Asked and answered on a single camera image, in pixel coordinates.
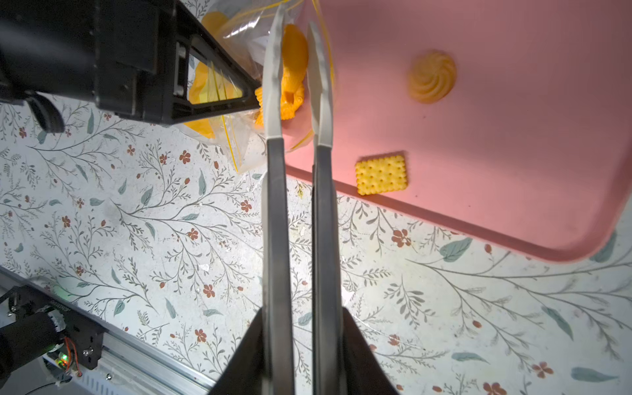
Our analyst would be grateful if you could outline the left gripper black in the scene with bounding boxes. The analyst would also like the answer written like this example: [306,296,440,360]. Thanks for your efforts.
[1,1,258,133]

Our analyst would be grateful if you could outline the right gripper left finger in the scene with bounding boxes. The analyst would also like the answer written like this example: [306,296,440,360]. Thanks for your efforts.
[208,309,264,395]

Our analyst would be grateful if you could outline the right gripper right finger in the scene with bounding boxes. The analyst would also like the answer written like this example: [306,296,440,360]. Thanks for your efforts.
[342,308,397,395]

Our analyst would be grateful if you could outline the metal kitchen tongs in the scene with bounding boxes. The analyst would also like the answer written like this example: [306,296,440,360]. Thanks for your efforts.
[262,3,347,394]

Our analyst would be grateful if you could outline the yellow cookie pile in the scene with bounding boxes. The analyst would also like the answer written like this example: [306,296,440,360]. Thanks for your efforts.
[186,24,309,139]

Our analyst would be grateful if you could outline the clear resealable bag yellow zip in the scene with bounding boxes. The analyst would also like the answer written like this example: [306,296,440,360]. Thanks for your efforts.
[179,1,331,172]

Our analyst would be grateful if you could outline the square yellow cracker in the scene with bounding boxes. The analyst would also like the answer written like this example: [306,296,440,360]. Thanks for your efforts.
[355,155,408,196]

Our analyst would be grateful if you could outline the round swirl cookie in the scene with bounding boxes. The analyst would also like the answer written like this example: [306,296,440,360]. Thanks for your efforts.
[408,51,457,104]

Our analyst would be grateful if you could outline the pink plastic tray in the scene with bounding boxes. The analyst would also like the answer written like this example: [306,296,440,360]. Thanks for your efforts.
[283,0,632,263]

